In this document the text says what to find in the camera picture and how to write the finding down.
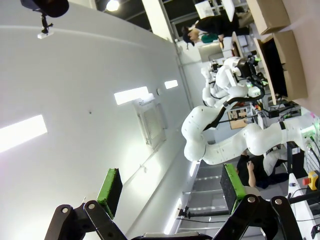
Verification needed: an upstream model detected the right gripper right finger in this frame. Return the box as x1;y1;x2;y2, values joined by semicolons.
219;163;304;240

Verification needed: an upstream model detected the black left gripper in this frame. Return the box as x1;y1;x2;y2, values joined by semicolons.
235;52;269;88

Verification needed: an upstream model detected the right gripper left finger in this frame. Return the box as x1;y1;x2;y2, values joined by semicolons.
44;167;141;240

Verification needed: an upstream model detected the open brown cardboard box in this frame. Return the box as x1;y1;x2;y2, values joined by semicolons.
246;0;291;36
253;29;309;106

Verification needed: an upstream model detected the black horizontal pole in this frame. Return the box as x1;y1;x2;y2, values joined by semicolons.
177;206;231;221

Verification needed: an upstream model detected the seated person black shirt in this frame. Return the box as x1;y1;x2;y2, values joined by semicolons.
236;153;266;189

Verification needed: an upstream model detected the wooden pegboard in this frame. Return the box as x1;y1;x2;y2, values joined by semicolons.
226;107;249;131

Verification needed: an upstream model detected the person with dark cap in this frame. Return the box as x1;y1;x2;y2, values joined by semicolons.
181;14;251;50

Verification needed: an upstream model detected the person in white trousers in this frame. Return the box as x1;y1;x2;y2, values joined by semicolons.
262;148;289;176

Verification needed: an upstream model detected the yellow red emergency stop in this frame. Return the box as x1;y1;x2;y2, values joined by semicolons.
302;171;320;193

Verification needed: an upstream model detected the rectangular ceiling light panel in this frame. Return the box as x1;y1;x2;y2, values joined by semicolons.
114;86;149;106
164;79;179;90
0;114;48;154

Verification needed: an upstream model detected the ceiling air vent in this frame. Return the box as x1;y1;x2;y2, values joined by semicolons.
133;98;168;151

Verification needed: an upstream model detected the round ceiling lamp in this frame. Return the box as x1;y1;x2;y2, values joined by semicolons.
106;0;121;12

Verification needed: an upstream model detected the left arm black cable sleeve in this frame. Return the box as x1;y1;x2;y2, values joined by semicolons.
203;74;266;132

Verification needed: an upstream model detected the black camera white mount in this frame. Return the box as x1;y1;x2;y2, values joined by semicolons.
19;0;70;40

